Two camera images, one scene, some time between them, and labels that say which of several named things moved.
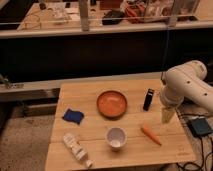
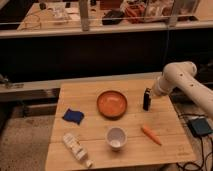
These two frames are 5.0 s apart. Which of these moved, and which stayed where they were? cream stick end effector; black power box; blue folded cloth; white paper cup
Moved: cream stick end effector
Stayed: blue folded cloth; black power box; white paper cup
